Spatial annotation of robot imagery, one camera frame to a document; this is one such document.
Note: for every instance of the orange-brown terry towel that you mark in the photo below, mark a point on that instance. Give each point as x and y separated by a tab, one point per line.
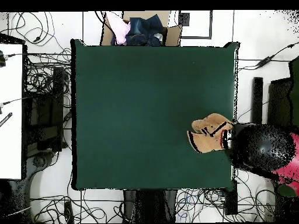
208	142

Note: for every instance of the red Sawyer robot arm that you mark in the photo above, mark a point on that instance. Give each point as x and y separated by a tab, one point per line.
264	147

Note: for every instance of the black power box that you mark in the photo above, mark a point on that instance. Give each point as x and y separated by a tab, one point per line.
231	198

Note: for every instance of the black equipment stand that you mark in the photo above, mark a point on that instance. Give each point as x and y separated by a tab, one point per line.
49	116
279	105

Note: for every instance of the dark green fabric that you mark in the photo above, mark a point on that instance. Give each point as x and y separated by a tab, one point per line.
295	93

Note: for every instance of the dark green table cloth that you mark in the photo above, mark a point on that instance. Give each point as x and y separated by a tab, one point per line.
128	116

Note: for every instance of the brown cardboard box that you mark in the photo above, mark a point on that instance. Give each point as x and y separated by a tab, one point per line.
172	35

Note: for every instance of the dark blue jeans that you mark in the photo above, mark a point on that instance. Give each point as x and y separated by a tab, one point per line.
144	30

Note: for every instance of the pink garment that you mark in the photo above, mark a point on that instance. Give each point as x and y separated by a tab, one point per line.
120	30

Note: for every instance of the black power strip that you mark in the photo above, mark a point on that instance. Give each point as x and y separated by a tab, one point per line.
69	211

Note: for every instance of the white desk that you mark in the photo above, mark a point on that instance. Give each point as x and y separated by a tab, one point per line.
10	116

